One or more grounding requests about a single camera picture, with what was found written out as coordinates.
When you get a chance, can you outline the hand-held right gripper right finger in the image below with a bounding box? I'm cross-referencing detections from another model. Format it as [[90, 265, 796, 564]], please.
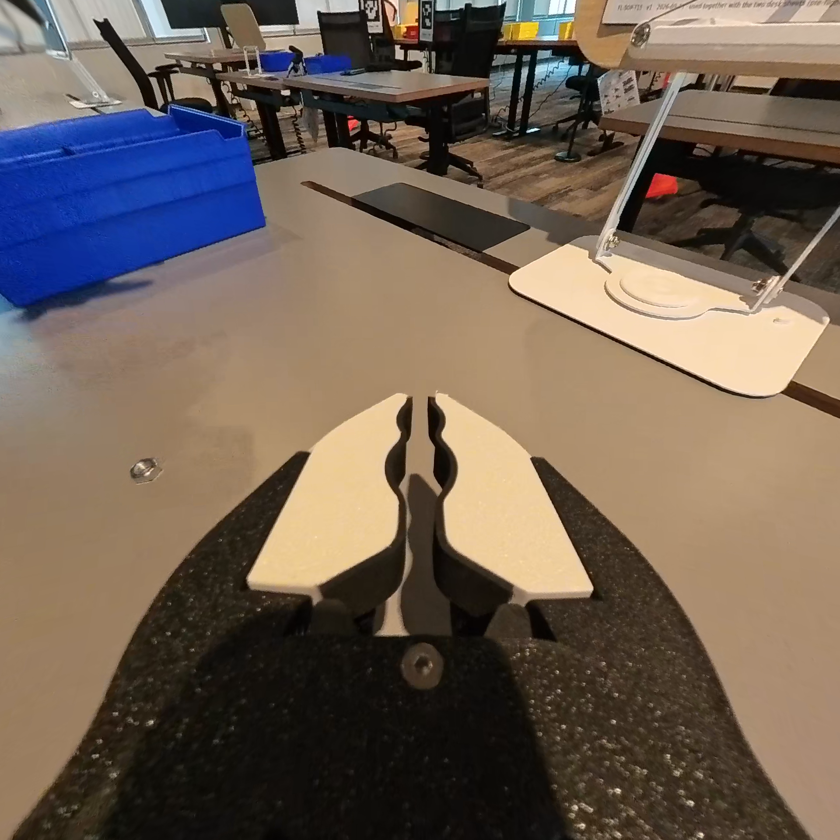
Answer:
[[430, 392, 595, 607]]

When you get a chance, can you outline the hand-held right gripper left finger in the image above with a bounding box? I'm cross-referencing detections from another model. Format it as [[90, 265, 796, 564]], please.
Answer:
[[247, 392, 416, 607]]

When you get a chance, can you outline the white base document stand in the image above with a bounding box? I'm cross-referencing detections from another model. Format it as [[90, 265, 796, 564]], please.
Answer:
[[510, 0, 840, 397]]

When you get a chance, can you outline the large blue plastic bin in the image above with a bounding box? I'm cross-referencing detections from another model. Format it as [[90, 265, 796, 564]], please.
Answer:
[[0, 105, 266, 308]]

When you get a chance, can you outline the long wooden desk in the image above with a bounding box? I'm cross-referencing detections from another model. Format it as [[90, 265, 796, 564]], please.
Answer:
[[217, 69, 489, 165]]

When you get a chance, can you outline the brown wooden desk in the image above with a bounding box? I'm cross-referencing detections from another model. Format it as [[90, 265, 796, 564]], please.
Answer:
[[602, 90, 840, 237]]

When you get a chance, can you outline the black office chair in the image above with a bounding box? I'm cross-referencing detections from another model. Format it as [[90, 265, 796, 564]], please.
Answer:
[[95, 19, 214, 116], [319, 11, 401, 156], [418, 3, 508, 182]]

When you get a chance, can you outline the beige chair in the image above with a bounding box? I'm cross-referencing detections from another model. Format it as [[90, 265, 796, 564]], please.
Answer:
[[220, 3, 267, 53]]

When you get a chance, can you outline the large black monitor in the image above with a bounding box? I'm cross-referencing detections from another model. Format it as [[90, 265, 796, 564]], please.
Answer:
[[161, 0, 300, 30]]

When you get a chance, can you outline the clear tilted panel stand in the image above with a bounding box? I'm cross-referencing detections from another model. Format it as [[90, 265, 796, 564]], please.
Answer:
[[0, 0, 122, 110]]

